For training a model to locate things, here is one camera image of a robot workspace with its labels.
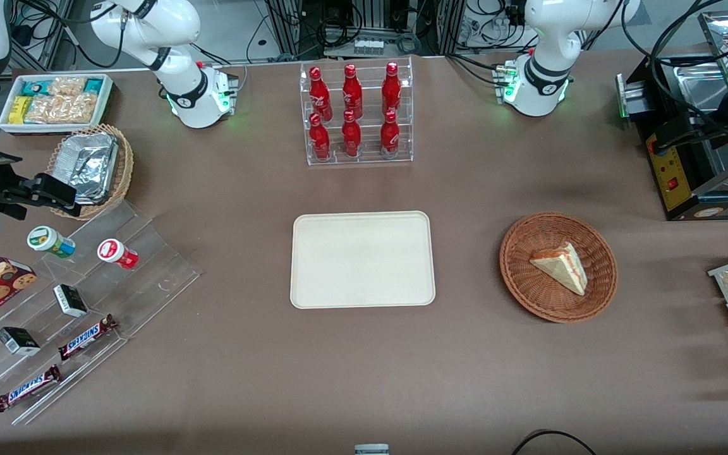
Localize light tan wicker basket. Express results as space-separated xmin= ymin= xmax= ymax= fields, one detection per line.
xmin=47 ymin=124 xmax=135 ymax=221

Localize wrapped triangular sandwich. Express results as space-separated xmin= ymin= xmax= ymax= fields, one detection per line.
xmin=530 ymin=241 xmax=588 ymax=296

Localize brown round wicker basket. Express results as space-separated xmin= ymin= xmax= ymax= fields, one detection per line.
xmin=499 ymin=212 xmax=619 ymax=324

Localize cream rectangular plastic tray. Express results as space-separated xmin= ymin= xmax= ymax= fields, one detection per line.
xmin=290 ymin=210 xmax=436 ymax=310

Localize green lidded cup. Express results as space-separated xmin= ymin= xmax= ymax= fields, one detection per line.
xmin=27 ymin=226 xmax=76 ymax=259

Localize black sealing machine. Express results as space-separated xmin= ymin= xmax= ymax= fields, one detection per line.
xmin=617 ymin=57 xmax=728 ymax=222

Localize stack of foil containers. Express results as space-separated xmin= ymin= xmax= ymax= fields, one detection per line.
xmin=68 ymin=131 xmax=119 ymax=206

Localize clear bag of crackers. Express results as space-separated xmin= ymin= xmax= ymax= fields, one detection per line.
xmin=24 ymin=94 xmax=99 ymax=124
xmin=49 ymin=77 xmax=88 ymax=97

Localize red lidded cup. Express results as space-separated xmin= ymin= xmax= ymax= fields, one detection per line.
xmin=97 ymin=238 xmax=139 ymax=270

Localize small black carton box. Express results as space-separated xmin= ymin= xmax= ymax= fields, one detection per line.
xmin=53 ymin=284 xmax=88 ymax=318
xmin=0 ymin=326 xmax=42 ymax=356

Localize white rectangular snack bin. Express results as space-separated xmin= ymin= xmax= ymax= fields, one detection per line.
xmin=0 ymin=73 xmax=115 ymax=135

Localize clear acrylic stepped display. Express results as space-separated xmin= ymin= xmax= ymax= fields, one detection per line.
xmin=0 ymin=201 xmax=200 ymax=425

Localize Snickers chocolate bar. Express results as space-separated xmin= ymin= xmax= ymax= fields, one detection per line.
xmin=0 ymin=365 xmax=62 ymax=413
xmin=58 ymin=314 xmax=118 ymax=361

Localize red cola bottle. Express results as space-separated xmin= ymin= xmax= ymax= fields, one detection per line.
xmin=309 ymin=112 xmax=331 ymax=161
xmin=341 ymin=110 xmax=362 ymax=157
xmin=342 ymin=63 xmax=363 ymax=119
xmin=382 ymin=61 xmax=402 ymax=116
xmin=309 ymin=66 xmax=333 ymax=122
xmin=380 ymin=111 xmax=400 ymax=156

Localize clear acrylic bottle rack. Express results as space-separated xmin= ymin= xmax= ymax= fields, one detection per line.
xmin=300 ymin=56 xmax=414 ymax=166

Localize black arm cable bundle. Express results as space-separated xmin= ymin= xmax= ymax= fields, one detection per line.
xmin=620 ymin=0 xmax=728 ymax=137

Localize black cable loop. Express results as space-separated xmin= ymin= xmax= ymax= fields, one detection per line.
xmin=511 ymin=429 xmax=598 ymax=455

